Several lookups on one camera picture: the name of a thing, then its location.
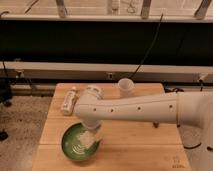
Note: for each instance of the translucent plastic cup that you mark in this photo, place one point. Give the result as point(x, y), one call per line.
point(126, 87)

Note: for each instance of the green ceramic bowl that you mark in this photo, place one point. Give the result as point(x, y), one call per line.
point(71, 146)

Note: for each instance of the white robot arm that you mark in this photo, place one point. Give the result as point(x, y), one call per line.
point(181, 108)

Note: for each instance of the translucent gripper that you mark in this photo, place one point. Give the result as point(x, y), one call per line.
point(97, 135)

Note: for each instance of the red brown sausage toy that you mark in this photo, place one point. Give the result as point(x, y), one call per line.
point(155, 125)

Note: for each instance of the white sponge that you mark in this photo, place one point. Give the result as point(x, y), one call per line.
point(86, 139)

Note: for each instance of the white plastic bottle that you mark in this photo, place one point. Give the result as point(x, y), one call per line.
point(69, 101)

